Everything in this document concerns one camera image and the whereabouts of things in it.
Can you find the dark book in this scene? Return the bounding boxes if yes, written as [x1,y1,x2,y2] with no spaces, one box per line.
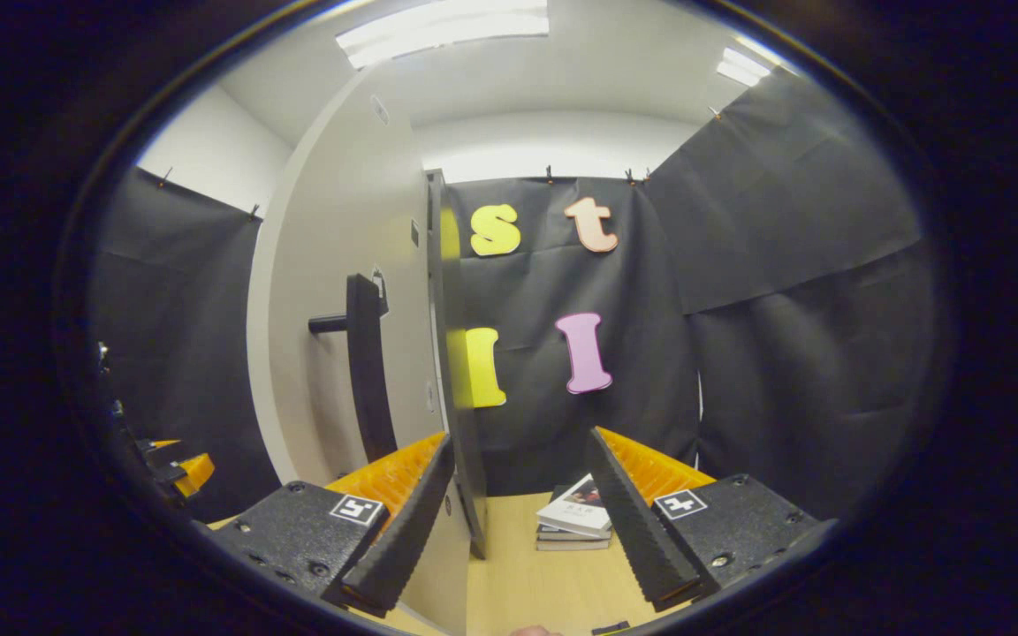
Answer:
[538,523,612,541]

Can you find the large ceiling light panel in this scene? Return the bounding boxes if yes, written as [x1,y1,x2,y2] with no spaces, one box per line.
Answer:
[335,0,551,70]

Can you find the black door handle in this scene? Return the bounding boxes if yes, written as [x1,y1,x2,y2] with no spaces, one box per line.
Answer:
[308,274,399,465]

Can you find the beige cabinet door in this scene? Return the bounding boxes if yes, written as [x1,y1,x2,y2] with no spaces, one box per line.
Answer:
[247,66,473,636]

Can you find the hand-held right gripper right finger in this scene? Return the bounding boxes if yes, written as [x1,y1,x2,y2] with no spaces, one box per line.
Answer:
[587,427,828,612]

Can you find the small ceiling light panel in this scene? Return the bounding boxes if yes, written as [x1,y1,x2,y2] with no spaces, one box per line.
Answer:
[717,35,779,87]

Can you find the white book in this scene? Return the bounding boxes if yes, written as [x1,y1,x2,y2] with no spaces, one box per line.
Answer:
[536,474,613,538]

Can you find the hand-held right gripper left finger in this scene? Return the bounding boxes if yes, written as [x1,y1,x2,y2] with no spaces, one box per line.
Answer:
[209,433,457,619]

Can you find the black backdrop cloth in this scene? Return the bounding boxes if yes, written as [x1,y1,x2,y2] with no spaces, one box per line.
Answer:
[85,62,938,522]

